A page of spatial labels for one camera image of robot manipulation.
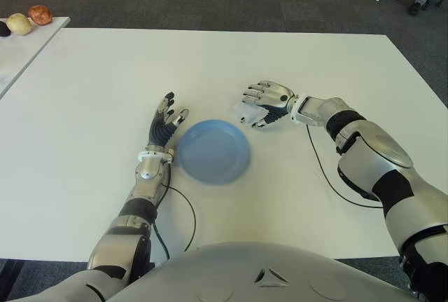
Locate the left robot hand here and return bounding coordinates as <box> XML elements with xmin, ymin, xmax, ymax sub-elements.
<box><xmin>148</xmin><ymin>91</ymin><xmax>190</xmax><ymax>149</ymax></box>

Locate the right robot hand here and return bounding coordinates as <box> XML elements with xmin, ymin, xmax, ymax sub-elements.
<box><xmin>241</xmin><ymin>79</ymin><xmax>297</xmax><ymax>130</ymax></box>

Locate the white charger block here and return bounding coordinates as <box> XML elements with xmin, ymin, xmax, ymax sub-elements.
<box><xmin>232</xmin><ymin>102</ymin><xmax>267</xmax><ymax>124</ymax></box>

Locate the blue plastic plate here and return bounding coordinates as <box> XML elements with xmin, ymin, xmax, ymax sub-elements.
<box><xmin>177</xmin><ymin>118</ymin><xmax>251</xmax><ymax>186</ymax></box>

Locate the white side table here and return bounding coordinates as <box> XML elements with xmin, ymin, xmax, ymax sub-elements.
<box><xmin>0</xmin><ymin>17</ymin><xmax>71</xmax><ymax>99</ymax></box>

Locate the red-brown fruit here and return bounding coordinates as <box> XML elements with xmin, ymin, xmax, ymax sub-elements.
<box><xmin>27</xmin><ymin>4</ymin><xmax>53</xmax><ymax>26</ymax></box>

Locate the grey robot torso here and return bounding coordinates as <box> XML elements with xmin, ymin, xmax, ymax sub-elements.
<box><xmin>115</xmin><ymin>241</ymin><xmax>417</xmax><ymax>302</ymax></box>

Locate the pale yellow fruit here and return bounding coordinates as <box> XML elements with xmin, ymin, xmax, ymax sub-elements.
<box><xmin>6</xmin><ymin>13</ymin><xmax>34</xmax><ymax>36</ymax></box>

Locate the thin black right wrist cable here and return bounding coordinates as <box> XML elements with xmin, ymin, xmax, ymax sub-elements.
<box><xmin>306</xmin><ymin>124</ymin><xmax>384</xmax><ymax>209</ymax></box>

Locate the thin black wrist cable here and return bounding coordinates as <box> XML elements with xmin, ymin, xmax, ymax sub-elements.
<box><xmin>163</xmin><ymin>183</ymin><xmax>197</xmax><ymax>253</ymax></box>
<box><xmin>306</xmin><ymin>124</ymin><xmax>384</xmax><ymax>209</ymax></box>

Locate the thin black left wrist cable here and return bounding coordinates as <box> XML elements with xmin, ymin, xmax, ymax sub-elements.
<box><xmin>163</xmin><ymin>183</ymin><xmax>197</xmax><ymax>253</ymax></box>

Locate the thick dark left arm cable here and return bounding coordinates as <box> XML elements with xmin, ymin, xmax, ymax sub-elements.
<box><xmin>153</xmin><ymin>222</ymin><xmax>172</xmax><ymax>260</ymax></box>

